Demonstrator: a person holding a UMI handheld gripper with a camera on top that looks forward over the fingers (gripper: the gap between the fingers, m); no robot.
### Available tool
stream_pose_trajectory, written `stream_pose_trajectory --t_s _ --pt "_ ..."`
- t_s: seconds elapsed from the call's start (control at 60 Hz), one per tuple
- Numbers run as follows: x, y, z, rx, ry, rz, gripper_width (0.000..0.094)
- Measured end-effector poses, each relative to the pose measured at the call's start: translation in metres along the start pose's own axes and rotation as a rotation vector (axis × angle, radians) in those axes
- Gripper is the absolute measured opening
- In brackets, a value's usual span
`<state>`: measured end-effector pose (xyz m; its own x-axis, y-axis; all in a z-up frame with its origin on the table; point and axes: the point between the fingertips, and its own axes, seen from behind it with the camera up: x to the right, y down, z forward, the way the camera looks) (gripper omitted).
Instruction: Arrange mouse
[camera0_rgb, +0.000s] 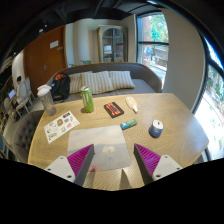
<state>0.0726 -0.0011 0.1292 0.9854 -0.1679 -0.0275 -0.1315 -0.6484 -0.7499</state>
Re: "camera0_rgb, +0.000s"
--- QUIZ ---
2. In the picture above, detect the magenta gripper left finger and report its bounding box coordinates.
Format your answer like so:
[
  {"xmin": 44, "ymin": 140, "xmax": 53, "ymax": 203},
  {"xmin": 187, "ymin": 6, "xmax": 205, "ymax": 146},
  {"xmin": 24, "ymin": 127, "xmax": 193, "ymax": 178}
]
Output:
[{"xmin": 45, "ymin": 144, "xmax": 95, "ymax": 186}]

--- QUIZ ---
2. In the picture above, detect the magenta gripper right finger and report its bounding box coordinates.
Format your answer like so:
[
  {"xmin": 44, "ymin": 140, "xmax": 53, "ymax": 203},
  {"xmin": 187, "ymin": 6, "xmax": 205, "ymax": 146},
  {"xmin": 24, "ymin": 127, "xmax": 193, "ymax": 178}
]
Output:
[{"xmin": 134, "ymin": 144, "xmax": 182, "ymax": 185}]

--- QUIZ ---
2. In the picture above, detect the grey sky-print mouse pad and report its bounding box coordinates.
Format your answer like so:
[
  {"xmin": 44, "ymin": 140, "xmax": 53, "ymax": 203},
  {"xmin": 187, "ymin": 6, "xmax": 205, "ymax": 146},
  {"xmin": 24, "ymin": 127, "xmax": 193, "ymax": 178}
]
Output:
[{"xmin": 68, "ymin": 125, "xmax": 131, "ymax": 171}]

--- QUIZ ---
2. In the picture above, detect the white sticker sheet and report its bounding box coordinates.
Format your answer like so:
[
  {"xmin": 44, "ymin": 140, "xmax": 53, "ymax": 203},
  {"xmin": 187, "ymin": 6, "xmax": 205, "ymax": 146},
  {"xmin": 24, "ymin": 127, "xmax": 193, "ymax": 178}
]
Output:
[{"xmin": 44, "ymin": 111, "xmax": 80, "ymax": 144}]

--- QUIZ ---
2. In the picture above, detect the teal snack packet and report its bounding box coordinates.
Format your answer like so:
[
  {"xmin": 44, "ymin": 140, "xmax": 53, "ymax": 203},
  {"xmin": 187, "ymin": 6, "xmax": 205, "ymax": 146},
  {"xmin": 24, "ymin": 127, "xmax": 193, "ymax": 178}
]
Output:
[{"xmin": 120, "ymin": 119, "xmax": 138, "ymax": 130}]

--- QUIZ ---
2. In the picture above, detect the grey tufted chair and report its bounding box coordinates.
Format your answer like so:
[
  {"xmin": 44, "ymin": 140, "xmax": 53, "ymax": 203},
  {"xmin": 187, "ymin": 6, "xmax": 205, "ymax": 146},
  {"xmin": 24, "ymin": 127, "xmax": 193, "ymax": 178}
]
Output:
[{"xmin": 14, "ymin": 110, "xmax": 43, "ymax": 163}]

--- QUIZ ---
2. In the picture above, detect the white cream tube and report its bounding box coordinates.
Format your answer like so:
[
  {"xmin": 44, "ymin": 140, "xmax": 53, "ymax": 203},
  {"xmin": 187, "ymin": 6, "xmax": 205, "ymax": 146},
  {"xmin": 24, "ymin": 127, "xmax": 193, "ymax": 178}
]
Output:
[{"xmin": 126, "ymin": 96, "xmax": 138, "ymax": 113}]

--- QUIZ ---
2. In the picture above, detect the black and red box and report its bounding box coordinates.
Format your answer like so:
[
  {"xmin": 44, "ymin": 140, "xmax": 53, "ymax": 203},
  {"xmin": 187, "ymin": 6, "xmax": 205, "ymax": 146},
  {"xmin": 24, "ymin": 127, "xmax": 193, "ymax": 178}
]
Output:
[{"xmin": 104, "ymin": 102, "xmax": 124, "ymax": 118}]

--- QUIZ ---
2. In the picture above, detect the green drink can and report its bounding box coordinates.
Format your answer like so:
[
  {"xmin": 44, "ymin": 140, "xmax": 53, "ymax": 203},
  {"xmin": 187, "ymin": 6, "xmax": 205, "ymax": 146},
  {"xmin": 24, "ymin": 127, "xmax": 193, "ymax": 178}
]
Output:
[{"xmin": 81, "ymin": 86, "xmax": 94, "ymax": 113}]

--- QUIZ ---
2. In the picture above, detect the clear plastic shaker bottle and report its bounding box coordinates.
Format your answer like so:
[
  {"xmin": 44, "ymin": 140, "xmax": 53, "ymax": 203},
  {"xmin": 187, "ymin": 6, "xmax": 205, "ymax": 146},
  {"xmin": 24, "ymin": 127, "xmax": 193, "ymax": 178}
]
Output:
[{"xmin": 37, "ymin": 84, "xmax": 56, "ymax": 116}]

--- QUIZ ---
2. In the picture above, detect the white chair background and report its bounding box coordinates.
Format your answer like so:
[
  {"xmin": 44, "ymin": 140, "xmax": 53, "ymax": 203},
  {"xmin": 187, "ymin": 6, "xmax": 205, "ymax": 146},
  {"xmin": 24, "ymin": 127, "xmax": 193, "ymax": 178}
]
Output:
[{"xmin": 15, "ymin": 77, "xmax": 31, "ymax": 111}]

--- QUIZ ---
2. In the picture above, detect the striped pillow left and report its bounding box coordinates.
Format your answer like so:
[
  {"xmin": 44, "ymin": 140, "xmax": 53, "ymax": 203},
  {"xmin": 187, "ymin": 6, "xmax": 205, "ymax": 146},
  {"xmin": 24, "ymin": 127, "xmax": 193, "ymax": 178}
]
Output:
[{"xmin": 69, "ymin": 71, "xmax": 91, "ymax": 94}]

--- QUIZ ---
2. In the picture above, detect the striped pillow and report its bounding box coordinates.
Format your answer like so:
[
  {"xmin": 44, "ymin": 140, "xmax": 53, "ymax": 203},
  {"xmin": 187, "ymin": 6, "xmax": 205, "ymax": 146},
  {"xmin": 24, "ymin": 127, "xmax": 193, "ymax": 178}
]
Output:
[
  {"xmin": 109, "ymin": 71, "xmax": 135, "ymax": 90},
  {"xmin": 69, "ymin": 71, "xmax": 91, "ymax": 94},
  {"xmin": 82, "ymin": 71, "xmax": 114, "ymax": 94}
]

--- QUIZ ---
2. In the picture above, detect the black and orange backpack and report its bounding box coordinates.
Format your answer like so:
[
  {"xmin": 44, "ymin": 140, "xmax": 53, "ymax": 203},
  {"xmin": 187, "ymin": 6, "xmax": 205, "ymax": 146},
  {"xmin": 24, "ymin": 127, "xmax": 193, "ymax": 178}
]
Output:
[{"xmin": 51, "ymin": 73, "xmax": 70, "ymax": 101}]

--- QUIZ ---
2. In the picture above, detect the grey curved sofa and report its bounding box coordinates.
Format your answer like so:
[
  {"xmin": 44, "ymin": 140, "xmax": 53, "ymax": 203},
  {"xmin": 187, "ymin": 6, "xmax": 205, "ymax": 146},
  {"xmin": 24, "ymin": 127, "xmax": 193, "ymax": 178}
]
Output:
[{"xmin": 56, "ymin": 62, "xmax": 162, "ymax": 103}]

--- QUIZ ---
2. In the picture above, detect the striped pillow middle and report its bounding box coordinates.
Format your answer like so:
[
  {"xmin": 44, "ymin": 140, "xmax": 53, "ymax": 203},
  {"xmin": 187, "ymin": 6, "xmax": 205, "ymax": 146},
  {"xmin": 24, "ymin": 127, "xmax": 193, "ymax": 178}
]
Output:
[{"xmin": 82, "ymin": 71, "xmax": 114, "ymax": 94}]

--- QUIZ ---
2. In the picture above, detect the striped pillow right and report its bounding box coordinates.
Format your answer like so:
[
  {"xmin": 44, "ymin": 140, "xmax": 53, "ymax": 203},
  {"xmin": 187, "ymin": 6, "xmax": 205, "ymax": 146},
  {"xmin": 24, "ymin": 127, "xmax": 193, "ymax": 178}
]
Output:
[{"xmin": 109, "ymin": 71, "xmax": 135, "ymax": 90}]

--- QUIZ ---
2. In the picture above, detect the seated person in background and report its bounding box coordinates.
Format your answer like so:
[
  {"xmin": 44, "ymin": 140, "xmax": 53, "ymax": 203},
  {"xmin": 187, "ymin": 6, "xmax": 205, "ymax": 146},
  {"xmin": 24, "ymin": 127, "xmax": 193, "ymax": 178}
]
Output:
[{"xmin": 8, "ymin": 76, "xmax": 22, "ymax": 100}]

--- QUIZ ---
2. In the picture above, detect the wooden door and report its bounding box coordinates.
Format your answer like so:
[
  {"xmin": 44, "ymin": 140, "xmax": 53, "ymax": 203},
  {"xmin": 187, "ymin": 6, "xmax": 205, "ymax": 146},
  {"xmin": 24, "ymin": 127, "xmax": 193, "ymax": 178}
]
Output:
[{"xmin": 24, "ymin": 26, "xmax": 66, "ymax": 95}]

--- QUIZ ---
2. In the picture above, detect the glass-door cabinet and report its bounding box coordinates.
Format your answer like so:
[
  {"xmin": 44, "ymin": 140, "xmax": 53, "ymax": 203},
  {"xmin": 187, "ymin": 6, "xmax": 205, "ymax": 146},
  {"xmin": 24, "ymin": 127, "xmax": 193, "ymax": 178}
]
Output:
[{"xmin": 97, "ymin": 25, "xmax": 127, "ymax": 62}]

